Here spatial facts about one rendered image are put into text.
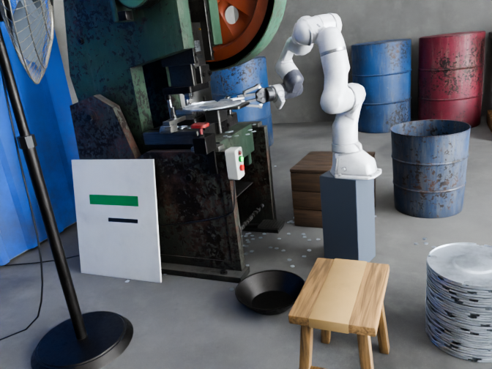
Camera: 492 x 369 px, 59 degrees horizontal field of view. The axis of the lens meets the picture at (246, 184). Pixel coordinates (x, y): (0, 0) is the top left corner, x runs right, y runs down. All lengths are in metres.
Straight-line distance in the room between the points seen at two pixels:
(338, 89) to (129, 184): 1.07
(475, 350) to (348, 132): 0.94
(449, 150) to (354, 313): 1.45
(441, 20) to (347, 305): 4.22
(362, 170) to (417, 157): 0.66
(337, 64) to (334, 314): 1.05
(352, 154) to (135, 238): 1.11
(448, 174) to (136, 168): 1.64
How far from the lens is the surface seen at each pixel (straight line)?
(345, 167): 1.95
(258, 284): 2.00
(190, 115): 2.16
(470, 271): 1.60
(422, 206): 2.63
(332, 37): 1.91
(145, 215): 2.16
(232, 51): 2.46
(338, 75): 1.89
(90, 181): 2.34
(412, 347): 1.71
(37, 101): 3.02
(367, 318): 1.26
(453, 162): 2.58
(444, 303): 1.60
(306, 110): 5.49
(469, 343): 1.65
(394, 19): 5.22
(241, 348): 1.72
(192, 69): 2.12
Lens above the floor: 1.08
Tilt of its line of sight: 19 degrees down
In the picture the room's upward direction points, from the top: 7 degrees counter-clockwise
